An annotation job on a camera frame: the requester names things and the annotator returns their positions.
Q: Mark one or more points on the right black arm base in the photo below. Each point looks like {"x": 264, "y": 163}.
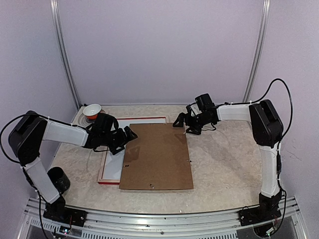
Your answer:
{"x": 268, "y": 209}

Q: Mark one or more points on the black cylindrical cup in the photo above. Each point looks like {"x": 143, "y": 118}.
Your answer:
{"x": 59, "y": 179}

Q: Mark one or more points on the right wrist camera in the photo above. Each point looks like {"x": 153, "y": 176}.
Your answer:
{"x": 203, "y": 103}

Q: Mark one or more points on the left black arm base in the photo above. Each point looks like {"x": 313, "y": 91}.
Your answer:
{"x": 59, "y": 212}

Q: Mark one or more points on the aluminium front rail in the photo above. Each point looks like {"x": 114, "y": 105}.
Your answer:
{"x": 115, "y": 225}

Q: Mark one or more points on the cat and books photo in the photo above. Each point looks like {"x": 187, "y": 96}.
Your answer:
{"x": 113, "y": 164}

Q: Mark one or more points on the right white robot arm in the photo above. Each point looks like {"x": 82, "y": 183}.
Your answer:
{"x": 267, "y": 129}

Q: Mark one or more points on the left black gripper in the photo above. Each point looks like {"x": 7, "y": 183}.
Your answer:
{"x": 123, "y": 138}

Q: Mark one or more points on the right aluminium post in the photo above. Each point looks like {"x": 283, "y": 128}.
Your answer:
{"x": 258, "y": 49}

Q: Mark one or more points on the left aluminium post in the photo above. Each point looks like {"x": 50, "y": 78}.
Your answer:
{"x": 63, "y": 53}

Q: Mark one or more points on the aluminium post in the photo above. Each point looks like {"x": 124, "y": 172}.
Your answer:
{"x": 63, "y": 53}
{"x": 258, "y": 49}

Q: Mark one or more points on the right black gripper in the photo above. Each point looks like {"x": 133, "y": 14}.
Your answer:
{"x": 182, "y": 117}

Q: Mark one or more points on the orange white bowl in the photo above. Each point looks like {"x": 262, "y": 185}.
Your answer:
{"x": 91, "y": 111}

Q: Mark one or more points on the brown cardboard backing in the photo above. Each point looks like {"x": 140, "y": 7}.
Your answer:
{"x": 157, "y": 160}

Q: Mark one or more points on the grey round plate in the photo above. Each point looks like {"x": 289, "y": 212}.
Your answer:
{"x": 82, "y": 120}

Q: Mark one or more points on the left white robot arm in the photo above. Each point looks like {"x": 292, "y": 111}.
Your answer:
{"x": 33, "y": 130}

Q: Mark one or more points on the wooden red picture frame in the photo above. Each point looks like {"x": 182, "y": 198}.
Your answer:
{"x": 107, "y": 179}

